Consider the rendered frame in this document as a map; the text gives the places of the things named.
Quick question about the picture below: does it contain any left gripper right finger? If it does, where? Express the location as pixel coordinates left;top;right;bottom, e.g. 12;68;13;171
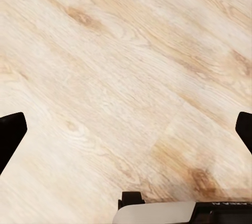
235;111;252;154

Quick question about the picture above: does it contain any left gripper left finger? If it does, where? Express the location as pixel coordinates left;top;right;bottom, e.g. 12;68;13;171
0;112;27;175

